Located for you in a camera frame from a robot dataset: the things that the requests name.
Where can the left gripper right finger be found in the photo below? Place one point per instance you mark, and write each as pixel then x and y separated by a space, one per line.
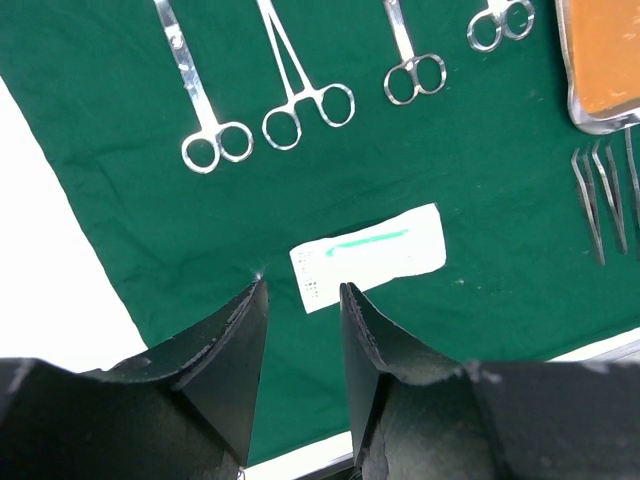
pixel 406 400

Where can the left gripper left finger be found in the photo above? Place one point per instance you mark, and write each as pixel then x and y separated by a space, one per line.
pixel 213 365

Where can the white green suture packet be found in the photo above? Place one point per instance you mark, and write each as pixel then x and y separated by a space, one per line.
pixel 409 244

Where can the green surgical cloth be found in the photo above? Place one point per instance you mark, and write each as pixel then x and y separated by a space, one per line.
pixel 99 89

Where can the small pointed silver scissors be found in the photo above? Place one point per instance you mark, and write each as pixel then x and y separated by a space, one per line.
pixel 211 131

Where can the curved pointed silver tweezers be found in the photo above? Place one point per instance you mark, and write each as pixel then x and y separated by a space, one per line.
pixel 611 187

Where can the silver instrument tray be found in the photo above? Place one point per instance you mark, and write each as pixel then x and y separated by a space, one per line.
pixel 609 121

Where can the silver scalpel handle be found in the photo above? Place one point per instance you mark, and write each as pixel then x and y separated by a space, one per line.
pixel 497 12

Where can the tan silicone suture pad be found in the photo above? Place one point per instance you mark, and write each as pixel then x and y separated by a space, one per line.
pixel 605 42

